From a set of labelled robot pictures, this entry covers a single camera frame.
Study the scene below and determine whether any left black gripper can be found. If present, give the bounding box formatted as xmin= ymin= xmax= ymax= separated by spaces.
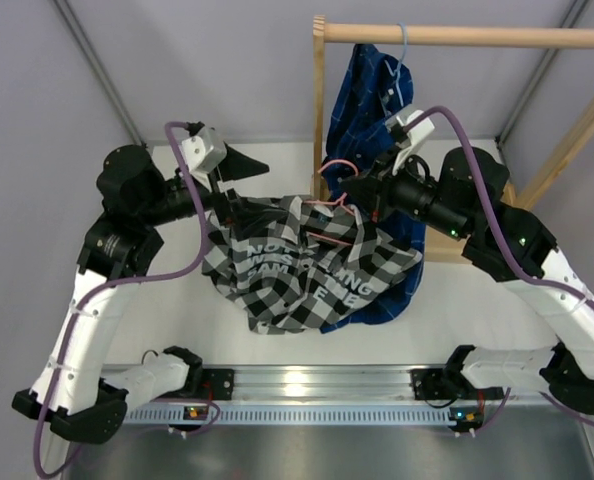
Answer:
xmin=139 ymin=139 xmax=286 ymax=239

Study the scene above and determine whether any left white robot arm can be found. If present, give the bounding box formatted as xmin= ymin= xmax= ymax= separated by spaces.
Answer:
xmin=12 ymin=141 xmax=269 ymax=445

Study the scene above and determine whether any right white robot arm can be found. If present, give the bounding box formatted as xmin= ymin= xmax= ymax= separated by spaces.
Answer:
xmin=340 ymin=147 xmax=594 ymax=415

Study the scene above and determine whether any wooden clothes rack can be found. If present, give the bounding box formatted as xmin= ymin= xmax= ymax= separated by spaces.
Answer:
xmin=310 ymin=13 xmax=594 ymax=264

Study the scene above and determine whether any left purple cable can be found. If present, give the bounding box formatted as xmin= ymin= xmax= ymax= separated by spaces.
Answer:
xmin=33 ymin=119 xmax=223 ymax=477

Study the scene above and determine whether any black white checkered shirt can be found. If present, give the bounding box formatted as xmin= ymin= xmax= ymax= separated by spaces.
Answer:
xmin=202 ymin=196 xmax=423 ymax=335

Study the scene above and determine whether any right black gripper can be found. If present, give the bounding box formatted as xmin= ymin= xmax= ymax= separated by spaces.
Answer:
xmin=341 ymin=146 xmax=473 ymax=244

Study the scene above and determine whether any slotted grey cable duct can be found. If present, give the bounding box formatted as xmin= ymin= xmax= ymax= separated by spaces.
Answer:
xmin=125 ymin=403 xmax=459 ymax=426

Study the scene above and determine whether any right aluminium frame post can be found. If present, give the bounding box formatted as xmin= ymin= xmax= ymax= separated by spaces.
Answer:
xmin=495 ymin=0 xmax=593 ymax=148

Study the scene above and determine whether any blue plaid shirt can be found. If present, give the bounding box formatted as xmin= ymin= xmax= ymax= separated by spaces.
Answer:
xmin=321 ymin=44 xmax=423 ymax=334

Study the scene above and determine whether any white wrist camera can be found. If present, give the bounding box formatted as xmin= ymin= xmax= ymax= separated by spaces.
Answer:
xmin=385 ymin=105 xmax=435 ymax=175
xmin=181 ymin=123 xmax=227 ymax=190

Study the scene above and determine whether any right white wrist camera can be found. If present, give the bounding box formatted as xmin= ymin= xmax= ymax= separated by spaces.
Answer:
xmin=385 ymin=105 xmax=435 ymax=175

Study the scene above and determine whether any left aluminium frame post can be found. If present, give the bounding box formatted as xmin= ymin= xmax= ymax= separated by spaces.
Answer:
xmin=49 ymin=0 xmax=147 ymax=147

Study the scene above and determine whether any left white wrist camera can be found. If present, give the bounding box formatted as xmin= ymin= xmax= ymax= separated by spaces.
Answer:
xmin=181 ymin=123 xmax=227 ymax=190

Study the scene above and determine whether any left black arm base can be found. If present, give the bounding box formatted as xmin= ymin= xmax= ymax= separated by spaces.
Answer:
xmin=172 ymin=368 xmax=235 ymax=401

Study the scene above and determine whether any aluminium mounting rail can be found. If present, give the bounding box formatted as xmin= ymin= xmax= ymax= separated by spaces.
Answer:
xmin=101 ymin=363 xmax=553 ymax=404

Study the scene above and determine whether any pink wire hanger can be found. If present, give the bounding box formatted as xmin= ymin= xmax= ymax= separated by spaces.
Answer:
xmin=307 ymin=159 xmax=359 ymax=246

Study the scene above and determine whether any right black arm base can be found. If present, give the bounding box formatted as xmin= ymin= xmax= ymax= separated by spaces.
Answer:
xmin=410 ymin=368 xmax=471 ymax=401

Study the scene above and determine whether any blue wire hanger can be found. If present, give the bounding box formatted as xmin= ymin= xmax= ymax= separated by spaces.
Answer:
xmin=387 ymin=22 xmax=408 ymax=107

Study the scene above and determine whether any aluminium frame post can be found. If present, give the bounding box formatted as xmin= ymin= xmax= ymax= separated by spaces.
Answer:
xmin=495 ymin=0 xmax=593 ymax=148
xmin=49 ymin=0 xmax=147 ymax=147

